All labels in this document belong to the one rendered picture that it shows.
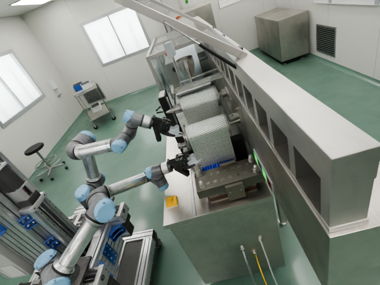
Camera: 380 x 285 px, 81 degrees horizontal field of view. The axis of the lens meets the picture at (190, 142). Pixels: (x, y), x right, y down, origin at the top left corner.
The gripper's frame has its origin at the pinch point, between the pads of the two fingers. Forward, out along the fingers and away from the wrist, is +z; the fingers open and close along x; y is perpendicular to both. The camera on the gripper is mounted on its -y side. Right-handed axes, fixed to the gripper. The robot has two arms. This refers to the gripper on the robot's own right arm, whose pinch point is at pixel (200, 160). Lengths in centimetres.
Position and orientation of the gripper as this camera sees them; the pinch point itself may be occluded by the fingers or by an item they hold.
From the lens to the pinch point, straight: 140.2
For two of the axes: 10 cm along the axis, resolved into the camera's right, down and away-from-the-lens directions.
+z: 9.5, -3.0, -1.2
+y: -3.1, -7.8, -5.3
